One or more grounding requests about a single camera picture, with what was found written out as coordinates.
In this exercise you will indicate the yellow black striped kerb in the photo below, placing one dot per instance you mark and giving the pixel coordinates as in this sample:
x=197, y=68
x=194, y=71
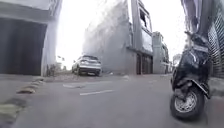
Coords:
x=16, y=100

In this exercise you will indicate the silver car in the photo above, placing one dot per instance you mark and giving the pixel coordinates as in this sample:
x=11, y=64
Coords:
x=87, y=64

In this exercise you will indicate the building with dark garage door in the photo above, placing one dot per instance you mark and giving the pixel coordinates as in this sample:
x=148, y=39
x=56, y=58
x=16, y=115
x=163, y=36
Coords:
x=23, y=43

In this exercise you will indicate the black scooter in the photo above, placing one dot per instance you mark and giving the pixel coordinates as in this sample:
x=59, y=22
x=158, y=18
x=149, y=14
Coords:
x=190, y=76

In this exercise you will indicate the pale narrow building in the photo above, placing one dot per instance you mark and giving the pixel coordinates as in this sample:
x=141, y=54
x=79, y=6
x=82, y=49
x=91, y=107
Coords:
x=160, y=53

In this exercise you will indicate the white painted road line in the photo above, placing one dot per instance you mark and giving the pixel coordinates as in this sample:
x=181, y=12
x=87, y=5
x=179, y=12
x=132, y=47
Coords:
x=96, y=92

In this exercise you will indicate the grey concrete building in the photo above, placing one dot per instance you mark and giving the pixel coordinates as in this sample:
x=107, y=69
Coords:
x=120, y=40

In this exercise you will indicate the grey asphalt road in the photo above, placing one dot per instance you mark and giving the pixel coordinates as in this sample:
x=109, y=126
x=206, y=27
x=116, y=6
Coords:
x=113, y=106

